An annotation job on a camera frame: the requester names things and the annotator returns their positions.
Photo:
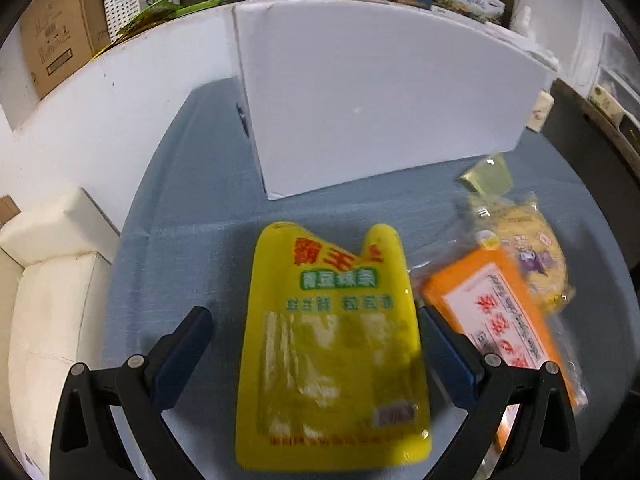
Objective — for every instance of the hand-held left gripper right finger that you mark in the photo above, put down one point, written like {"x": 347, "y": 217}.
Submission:
{"x": 447, "y": 355}

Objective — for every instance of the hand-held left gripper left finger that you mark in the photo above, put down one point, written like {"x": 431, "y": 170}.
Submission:
{"x": 182, "y": 347}

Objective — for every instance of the orange snack packet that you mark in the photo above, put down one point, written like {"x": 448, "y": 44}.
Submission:
{"x": 505, "y": 310}

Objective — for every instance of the yellow snack packet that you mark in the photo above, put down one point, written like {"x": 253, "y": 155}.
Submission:
{"x": 330, "y": 350}

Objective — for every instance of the white cardboard box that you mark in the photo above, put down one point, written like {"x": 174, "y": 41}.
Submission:
{"x": 380, "y": 100}

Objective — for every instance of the blue grey table cloth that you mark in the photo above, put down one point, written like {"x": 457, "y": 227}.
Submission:
{"x": 200, "y": 240}

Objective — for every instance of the white cushioned seat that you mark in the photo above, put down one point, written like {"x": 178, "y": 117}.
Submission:
{"x": 50, "y": 320}

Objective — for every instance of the clear packet of yellow crackers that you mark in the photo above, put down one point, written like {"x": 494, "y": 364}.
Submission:
{"x": 530, "y": 240}

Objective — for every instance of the small green snack packet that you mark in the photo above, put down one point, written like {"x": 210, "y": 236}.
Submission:
{"x": 487, "y": 175}

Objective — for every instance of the brown cardboard piece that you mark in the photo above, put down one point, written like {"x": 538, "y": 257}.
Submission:
{"x": 9, "y": 210}

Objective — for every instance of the dark side cabinet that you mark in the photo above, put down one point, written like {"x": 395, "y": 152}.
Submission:
{"x": 590, "y": 160}

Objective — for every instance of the yellow tissue pack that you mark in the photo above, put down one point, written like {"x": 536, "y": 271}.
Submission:
{"x": 541, "y": 112}

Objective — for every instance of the clear drawer organizer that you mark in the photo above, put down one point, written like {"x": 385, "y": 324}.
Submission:
{"x": 620, "y": 67}

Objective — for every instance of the pile of green sachets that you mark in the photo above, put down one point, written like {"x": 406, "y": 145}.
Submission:
{"x": 160, "y": 12}

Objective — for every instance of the white plastic bottle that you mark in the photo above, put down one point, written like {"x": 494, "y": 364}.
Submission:
{"x": 524, "y": 20}

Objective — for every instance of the brown cardboard box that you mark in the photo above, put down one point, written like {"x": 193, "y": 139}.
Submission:
{"x": 55, "y": 25}

